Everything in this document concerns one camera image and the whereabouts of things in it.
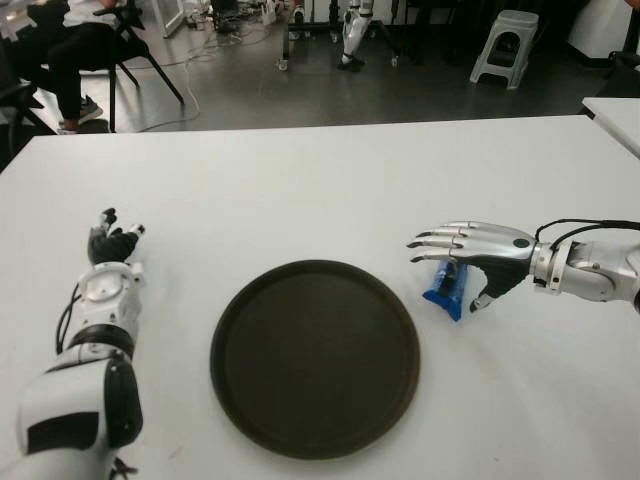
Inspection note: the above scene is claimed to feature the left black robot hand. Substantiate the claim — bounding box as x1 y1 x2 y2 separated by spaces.
87 207 147 266

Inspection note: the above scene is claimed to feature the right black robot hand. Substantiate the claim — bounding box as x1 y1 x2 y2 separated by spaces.
405 218 539 314

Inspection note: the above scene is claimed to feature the blue Oreo cookie pack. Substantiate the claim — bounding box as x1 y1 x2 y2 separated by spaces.
422 258 471 322

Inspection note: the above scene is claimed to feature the black chair with armrest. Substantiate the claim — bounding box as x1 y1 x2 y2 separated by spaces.
0 82 56 166

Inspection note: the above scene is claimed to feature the white side table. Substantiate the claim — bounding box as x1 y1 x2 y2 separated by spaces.
582 97 640 159

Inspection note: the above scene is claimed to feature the person in black trousers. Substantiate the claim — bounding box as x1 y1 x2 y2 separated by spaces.
0 0 121 136

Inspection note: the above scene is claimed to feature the black office chair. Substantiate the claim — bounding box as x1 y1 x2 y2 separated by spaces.
92 0 186 132

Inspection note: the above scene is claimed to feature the round dark brown tray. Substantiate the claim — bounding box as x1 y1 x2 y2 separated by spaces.
209 258 420 459

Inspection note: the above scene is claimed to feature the black armchair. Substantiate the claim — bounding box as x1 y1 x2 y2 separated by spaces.
597 49 640 99

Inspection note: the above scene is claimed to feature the grey plastic stool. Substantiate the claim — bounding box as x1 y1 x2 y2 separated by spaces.
468 9 540 91

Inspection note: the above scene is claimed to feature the white framed board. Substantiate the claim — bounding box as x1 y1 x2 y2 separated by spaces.
149 0 187 39

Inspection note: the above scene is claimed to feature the white humanoid robot leg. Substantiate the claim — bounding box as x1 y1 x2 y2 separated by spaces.
336 0 374 72

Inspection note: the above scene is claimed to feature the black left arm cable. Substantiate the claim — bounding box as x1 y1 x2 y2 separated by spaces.
55 287 141 480

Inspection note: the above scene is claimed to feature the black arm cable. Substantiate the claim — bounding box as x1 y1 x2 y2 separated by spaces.
533 217 640 251
55 287 141 480

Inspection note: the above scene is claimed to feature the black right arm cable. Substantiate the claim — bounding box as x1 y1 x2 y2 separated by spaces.
533 217 640 251

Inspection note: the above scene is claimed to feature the white floor cable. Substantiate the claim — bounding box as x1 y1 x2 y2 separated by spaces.
149 27 236 124

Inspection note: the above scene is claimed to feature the black wheeled metal frame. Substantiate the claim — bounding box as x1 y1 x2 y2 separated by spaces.
275 0 404 74

